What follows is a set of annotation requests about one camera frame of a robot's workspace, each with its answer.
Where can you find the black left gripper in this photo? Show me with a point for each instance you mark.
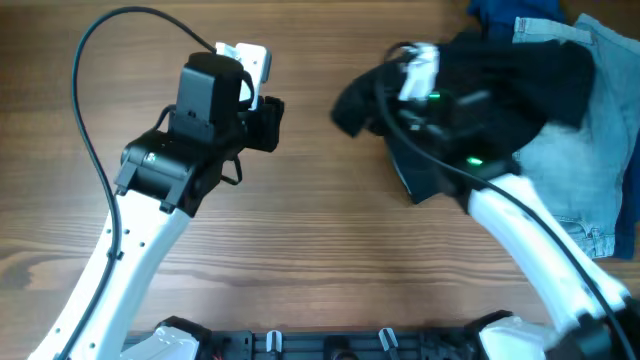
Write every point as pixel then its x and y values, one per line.
pixel 267 125

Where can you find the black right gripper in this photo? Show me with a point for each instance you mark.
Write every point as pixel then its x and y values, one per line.
pixel 420 120

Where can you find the black shorts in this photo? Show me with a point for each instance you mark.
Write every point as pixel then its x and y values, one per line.
pixel 538 83

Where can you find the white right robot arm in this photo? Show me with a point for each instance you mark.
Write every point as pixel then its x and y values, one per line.
pixel 593 314

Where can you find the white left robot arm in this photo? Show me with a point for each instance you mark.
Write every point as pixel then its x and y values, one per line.
pixel 163 179

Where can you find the dark blue garment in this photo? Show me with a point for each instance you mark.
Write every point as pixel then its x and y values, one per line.
pixel 510 17

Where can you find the light blue denim shorts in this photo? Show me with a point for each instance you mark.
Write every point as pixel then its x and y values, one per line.
pixel 585 140

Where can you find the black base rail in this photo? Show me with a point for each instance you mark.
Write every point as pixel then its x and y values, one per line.
pixel 179 338

